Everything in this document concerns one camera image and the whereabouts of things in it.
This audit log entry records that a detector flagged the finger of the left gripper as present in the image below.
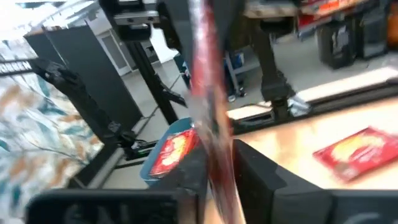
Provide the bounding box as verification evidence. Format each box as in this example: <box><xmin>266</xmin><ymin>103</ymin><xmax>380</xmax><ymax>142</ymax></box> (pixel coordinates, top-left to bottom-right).
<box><xmin>160</xmin><ymin>0</ymin><xmax>193</xmax><ymax>63</ymax></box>

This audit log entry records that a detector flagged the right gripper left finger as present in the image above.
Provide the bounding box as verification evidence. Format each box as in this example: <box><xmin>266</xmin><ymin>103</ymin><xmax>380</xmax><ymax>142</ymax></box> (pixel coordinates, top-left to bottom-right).
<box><xmin>25</xmin><ymin>146</ymin><xmax>209</xmax><ymax>224</ymax></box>

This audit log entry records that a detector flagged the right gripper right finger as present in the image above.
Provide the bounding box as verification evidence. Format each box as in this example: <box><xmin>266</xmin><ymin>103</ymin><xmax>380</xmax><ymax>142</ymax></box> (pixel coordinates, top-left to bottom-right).
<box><xmin>232</xmin><ymin>139</ymin><xmax>398</xmax><ymax>224</ymax></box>

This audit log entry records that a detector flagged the red popcorn bag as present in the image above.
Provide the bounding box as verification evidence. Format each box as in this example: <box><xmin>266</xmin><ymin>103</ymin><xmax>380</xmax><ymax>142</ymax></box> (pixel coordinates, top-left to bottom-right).
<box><xmin>186</xmin><ymin>0</ymin><xmax>246</xmax><ymax>224</ymax></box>
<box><xmin>312</xmin><ymin>126</ymin><xmax>398</xmax><ymax>184</ymax></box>
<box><xmin>150</xmin><ymin>128</ymin><xmax>200</xmax><ymax>179</ymax></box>

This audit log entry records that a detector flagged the black power strip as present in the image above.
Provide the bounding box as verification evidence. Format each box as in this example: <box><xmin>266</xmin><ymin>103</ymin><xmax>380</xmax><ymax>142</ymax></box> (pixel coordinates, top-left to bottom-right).
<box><xmin>118</xmin><ymin>130</ymin><xmax>159</xmax><ymax>161</ymax></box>

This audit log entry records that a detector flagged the teal plastic basket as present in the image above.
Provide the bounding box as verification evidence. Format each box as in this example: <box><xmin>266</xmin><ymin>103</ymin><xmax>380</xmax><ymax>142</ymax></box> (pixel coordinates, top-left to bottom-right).
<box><xmin>139</xmin><ymin>117</ymin><xmax>200</xmax><ymax>189</ymax></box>

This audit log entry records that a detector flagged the leaf patterned curtain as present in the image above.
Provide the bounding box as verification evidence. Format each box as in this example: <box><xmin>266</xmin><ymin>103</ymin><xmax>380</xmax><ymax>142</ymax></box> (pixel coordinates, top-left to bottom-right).
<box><xmin>0</xmin><ymin>40</ymin><xmax>105</xmax><ymax>224</ymax></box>

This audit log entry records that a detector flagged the black computer tower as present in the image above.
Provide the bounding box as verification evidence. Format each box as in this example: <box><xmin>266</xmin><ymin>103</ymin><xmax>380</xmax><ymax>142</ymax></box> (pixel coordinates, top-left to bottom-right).
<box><xmin>317</xmin><ymin>21</ymin><xmax>357</xmax><ymax>70</ymax></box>

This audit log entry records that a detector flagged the black equipment box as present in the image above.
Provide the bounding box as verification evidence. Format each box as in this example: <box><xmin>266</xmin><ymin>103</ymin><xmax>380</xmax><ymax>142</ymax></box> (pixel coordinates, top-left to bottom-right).
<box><xmin>354</xmin><ymin>9</ymin><xmax>389</xmax><ymax>60</ymax></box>

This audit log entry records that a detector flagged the orange object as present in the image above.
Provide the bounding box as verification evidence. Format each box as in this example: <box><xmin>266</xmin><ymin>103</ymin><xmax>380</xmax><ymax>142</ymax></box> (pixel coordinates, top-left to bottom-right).
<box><xmin>387</xmin><ymin>2</ymin><xmax>398</xmax><ymax>47</ymax></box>

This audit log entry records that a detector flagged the large black partition wall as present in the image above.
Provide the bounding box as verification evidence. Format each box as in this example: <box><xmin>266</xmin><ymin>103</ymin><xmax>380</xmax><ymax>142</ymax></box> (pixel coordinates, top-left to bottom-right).
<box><xmin>23</xmin><ymin>24</ymin><xmax>144</xmax><ymax>131</ymax></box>

